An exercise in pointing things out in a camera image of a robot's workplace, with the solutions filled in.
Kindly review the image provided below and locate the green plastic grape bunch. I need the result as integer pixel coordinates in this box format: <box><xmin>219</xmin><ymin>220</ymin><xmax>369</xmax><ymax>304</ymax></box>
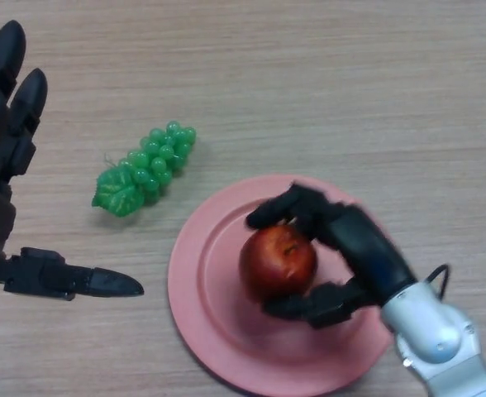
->
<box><xmin>92</xmin><ymin>120</ymin><xmax>198</xmax><ymax>218</ymax></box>

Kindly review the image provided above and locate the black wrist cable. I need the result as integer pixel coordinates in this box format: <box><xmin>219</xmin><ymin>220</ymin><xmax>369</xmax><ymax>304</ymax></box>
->
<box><xmin>422</xmin><ymin>263</ymin><xmax>451</xmax><ymax>299</ymax></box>

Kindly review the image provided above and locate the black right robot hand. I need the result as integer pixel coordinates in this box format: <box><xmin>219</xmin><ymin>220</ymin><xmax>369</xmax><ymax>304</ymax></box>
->
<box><xmin>245</xmin><ymin>181</ymin><xmax>418</xmax><ymax>331</ymax></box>

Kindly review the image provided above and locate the pink round plate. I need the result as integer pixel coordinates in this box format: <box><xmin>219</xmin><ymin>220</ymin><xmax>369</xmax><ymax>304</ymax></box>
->
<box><xmin>167</xmin><ymin>174</ymin><xmax>397</xmax><ymax>397</ymax></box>

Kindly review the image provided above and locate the red apple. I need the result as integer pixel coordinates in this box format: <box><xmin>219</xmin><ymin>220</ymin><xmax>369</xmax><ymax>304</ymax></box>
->
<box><xmin>238</xmin><ymin>224</ymin><xmax>317</xmax><ymax>305</ymax></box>

